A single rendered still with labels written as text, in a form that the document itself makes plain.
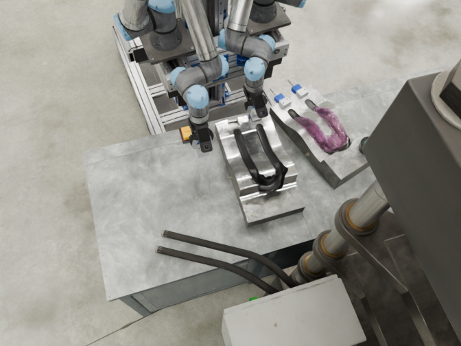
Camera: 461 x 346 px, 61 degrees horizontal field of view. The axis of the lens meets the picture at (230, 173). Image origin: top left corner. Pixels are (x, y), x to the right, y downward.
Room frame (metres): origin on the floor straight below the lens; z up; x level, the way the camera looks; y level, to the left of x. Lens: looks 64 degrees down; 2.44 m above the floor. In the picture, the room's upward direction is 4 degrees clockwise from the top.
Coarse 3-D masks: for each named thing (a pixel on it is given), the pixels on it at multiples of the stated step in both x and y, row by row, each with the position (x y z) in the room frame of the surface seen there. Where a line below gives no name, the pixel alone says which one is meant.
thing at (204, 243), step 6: (162, 234) 0.48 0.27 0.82; (168, 234) 0.48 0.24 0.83; (174, 234) 0.48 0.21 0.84; (180, 234) 0.48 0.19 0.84; (180, 240) 0.46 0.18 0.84; (186, 240) 0.46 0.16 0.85; (192, 240) 0.46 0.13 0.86; (198, 240) 0.46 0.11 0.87; (204, 240) 0.46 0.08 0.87; (204, 246) 0.43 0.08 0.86; (210, 246) 0.43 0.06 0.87; (216, 246) 0.43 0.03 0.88; (222, 246) 0.43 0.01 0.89; (228, 246) 0.43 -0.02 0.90; (228, 252) 0.41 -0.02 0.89; (234, 252) 0.41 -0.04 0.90; (240, 252) 0.41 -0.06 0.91
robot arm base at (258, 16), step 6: (252, 6) 1.55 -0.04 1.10; (258, 6) 1.53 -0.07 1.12; (264, 6) 1.53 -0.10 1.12; (270, 6) 1.54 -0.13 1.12; (252, 12) 1.53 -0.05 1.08; (258, 12) 1.53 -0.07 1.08; (264, 12) 1.52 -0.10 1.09; (270, 12) 1.53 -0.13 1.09; (276, 12) 1.57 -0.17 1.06; (252, 18) 1.52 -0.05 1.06; (258, 18) 1.52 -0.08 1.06; (264, 18) 1.51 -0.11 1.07; (270, 18) 1.53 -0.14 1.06
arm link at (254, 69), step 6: (252, 60) 1.04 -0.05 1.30; (258, 60) 1.04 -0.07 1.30; (264, 60) 1.06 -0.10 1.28; (246, 66) 1.01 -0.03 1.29; (252, 66) 1.01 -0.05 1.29; (258, 66) 1.01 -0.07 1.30; (264, 66) 1.03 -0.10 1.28; (246, 72) 1.00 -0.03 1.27; (252, 72) 0.99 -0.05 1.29; (258, 72) 0.99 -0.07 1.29; (264, 72) 1.03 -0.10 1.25; (246, 78) 1.00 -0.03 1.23; (252, 78) 0.99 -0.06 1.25; (258, 78) 0.99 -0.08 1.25; (252, 84) 1.00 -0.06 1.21; (258, 84) 1.00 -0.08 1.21
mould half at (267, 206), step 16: (224, 128) 0.99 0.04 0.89; (240, 128) 0.99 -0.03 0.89; (272, 128) 1.01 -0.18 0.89; (224, 144) 0.91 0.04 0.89; (256, 144) 0.92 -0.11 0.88; (272, 144) 0.93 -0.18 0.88; (224, 160) 0.87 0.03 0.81; (240, 160) 0.83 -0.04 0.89; (256, 160) 0.83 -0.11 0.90; (288, 160) 0.83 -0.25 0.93; (240, 176) 0.73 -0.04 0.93; (288, 176) 0.75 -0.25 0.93; (240, 192) 0.67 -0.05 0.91; (256, 192) 0.69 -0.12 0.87; (272, 192) 0.70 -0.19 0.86; (288, 192) 0.70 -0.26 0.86; (256, 208) 0.62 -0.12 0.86; (272, 208) 0.63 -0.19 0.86; (288, 208) 0.63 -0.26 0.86; (304, 208) 0.64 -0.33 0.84; (256, 224) 0.57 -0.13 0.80
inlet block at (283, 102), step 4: (272, 92) 1.24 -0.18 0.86; (276, 96) 1.21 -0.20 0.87; (280, 96) 1.21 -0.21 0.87; (284, 96) 1.21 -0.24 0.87; (276, 100) 1.19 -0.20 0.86; (280, 100) 1.18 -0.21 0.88; (284, 100) 1.18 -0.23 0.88; (288, 100) 1.18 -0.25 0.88; (280, 104) 1.17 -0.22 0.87; (284, 104) 1.16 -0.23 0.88; (288, 104) 1.17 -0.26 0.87
